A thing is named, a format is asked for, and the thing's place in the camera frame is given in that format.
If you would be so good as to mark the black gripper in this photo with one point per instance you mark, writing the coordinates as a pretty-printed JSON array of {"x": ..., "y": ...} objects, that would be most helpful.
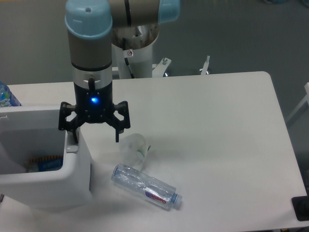
[{"x": 93, "y": 107}]

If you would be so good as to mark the white push-button trash can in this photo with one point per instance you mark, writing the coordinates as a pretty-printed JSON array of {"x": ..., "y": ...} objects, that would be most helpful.
[{"x": 32, "y": 132}]

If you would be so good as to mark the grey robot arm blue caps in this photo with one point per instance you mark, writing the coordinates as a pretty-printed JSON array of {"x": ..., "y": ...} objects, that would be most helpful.
[{"x": 90, "y": 24}]

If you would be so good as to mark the trash inside can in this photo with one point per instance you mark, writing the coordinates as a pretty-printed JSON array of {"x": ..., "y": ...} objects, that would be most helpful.
[{"x": 44, "y": 164}]

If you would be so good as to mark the crumpled clear plastic bag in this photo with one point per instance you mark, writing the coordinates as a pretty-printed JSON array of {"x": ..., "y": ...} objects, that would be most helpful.
[{"x": 134, "y": 150}]

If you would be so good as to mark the blue labelled bottle at edge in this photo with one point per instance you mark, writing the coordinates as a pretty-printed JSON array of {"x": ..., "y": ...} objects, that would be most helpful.
[{"x": 7, "y": 98}]

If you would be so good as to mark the clear empty plastic bottle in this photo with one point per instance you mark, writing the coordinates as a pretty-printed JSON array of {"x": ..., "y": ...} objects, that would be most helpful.
[{"x": 146, "y": 187}]

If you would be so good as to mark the white furniture leg right edge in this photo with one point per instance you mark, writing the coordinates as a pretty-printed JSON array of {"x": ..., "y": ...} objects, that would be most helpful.
[{"x": 300, "y": 108}]

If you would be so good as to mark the black device at table corner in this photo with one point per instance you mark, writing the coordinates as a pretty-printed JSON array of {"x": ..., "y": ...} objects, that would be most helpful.
[{"x": 301, "y": 207}]

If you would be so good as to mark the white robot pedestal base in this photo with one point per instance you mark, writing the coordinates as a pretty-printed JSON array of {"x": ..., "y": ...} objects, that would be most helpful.
[{"x": 133, "y": 37}]

